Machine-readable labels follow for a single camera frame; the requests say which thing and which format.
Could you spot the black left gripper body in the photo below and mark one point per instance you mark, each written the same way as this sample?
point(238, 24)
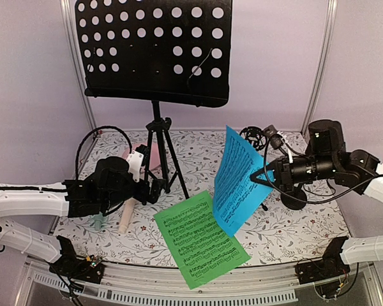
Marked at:
point(116, 197)

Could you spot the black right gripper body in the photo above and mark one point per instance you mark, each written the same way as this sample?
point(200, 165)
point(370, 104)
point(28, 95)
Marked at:
point(322, 167)

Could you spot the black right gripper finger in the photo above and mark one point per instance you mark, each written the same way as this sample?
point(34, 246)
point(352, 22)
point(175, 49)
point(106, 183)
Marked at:
point(271, 180)
point(269, 170)

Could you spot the pink toy microphone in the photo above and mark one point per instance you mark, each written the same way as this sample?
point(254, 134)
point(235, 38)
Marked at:
point(126, 215)

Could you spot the black tripod shock-mount stand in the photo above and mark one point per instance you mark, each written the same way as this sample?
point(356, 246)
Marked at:
point(254, 136)

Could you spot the black round-base microphone stand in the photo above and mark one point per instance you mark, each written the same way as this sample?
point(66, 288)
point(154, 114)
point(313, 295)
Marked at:
point(294, 200)

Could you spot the blue sheet music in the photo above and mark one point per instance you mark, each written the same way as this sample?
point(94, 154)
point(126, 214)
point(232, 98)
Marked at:
point(236, 197)

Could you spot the teal toy microphone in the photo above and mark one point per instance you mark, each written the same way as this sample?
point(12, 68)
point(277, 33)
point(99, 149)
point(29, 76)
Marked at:
point(99, 222)

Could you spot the green sheet music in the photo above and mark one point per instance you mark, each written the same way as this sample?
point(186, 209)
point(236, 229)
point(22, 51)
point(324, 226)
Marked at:
point(201, 250)

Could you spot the black music stand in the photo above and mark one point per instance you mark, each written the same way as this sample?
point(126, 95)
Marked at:
point(161, 51)

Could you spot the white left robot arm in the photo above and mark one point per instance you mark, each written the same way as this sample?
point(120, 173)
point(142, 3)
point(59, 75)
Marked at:
point(71, 198)

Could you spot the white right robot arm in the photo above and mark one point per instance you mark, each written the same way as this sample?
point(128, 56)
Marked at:
point(358, 171)

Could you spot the floral patterned table mat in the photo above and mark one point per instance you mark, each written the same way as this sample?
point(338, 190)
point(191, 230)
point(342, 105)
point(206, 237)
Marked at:
point(272, 235)

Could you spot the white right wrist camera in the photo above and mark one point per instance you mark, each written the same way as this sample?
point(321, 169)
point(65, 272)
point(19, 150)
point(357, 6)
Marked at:
point(277, 141)

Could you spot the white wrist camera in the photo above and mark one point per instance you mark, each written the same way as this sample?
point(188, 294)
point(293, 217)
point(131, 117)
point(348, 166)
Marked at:
point(134, 161)
point(277, 141)

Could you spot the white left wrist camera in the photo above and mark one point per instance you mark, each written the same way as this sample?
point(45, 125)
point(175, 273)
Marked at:
point(134, 161)

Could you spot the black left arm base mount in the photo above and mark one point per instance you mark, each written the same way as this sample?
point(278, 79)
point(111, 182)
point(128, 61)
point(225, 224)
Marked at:
point(88, 269)

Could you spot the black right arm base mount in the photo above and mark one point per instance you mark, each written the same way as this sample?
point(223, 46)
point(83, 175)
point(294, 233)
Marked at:
point(328, 266)

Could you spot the aluminium right corner post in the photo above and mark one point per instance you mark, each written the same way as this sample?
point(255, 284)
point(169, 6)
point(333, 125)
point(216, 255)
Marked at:
point(327, 37)

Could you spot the aluminium front rail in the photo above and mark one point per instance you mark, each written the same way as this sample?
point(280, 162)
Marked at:
point(218, 281)

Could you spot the aluminium frame corner post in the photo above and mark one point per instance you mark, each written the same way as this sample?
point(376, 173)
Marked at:
point(70, 31)

